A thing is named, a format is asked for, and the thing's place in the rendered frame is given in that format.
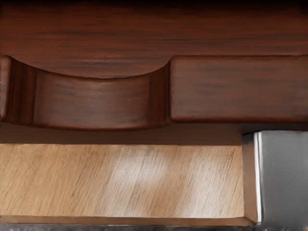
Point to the dark wood cabinet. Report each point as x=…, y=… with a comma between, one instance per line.
x=154, y=33

